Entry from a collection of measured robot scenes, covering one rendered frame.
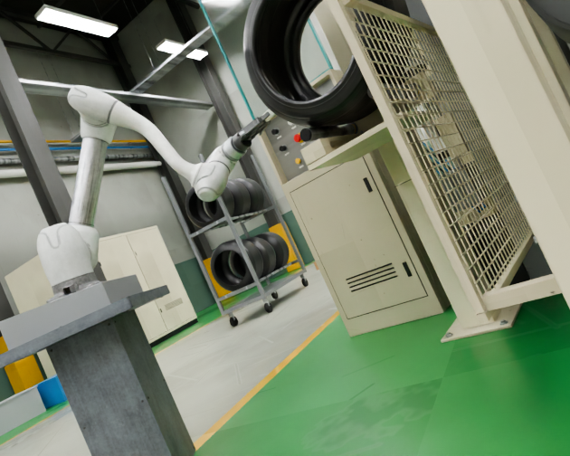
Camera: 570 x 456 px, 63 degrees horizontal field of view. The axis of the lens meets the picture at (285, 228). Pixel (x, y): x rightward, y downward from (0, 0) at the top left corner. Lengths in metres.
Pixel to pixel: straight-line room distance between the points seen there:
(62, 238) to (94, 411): 0.62
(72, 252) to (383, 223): 1.36
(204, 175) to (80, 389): 0.87
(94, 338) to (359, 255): 1.29
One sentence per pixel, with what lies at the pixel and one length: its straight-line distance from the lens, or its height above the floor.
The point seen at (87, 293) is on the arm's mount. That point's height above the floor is 0.72.
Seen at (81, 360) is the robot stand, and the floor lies 0.52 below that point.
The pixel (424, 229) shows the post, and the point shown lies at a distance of 1.86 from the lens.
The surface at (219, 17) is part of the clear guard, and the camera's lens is 2.80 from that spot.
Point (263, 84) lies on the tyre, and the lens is 1.68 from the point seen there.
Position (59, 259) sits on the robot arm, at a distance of 1.85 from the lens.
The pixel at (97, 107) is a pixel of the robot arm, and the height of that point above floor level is 1.39.
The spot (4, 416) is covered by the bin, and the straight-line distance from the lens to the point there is 6.45.
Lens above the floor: 0.58
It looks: 2 degrees up
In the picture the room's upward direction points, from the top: 25 degrees counter-clockwise
